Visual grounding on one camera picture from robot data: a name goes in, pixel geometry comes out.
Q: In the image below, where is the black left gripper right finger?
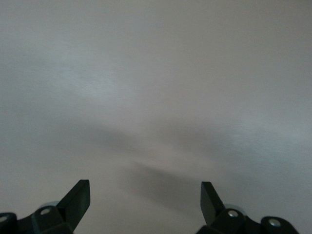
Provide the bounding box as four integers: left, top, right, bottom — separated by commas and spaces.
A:
196, 181, 299, 234

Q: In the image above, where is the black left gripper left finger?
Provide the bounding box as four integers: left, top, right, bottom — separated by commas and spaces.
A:
0, 179, 91, 234

